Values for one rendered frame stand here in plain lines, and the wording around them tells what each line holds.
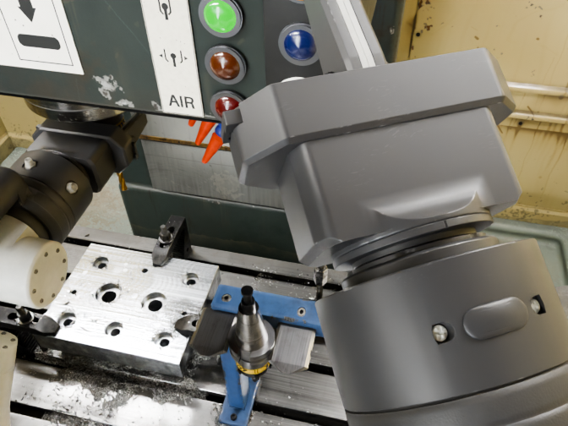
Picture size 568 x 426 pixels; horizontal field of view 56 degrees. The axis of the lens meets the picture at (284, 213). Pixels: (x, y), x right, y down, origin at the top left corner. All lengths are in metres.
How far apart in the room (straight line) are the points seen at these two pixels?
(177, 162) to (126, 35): 0.99
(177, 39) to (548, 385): 0.27
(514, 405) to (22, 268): 0.43
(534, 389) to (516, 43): 1.34
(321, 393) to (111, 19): 0.83
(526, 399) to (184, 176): 1.23
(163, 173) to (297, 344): 0.77
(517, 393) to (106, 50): 0.31
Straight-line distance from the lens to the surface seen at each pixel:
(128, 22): 0.36
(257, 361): 0.73
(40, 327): 1.10
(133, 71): 0.38
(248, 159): 0.20
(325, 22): 0.24
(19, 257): 0.53
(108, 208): 1.90
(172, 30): 0.35
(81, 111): 0.62
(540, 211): 1.83
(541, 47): 1.50
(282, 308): 0.75
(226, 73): 0.35
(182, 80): 0.37
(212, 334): 0.75
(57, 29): 0.39
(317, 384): 1.06
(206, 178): 1.35
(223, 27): 0.33
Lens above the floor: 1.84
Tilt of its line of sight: 45 degrees down
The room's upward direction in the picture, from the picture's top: 1 degrees counter-clockwise
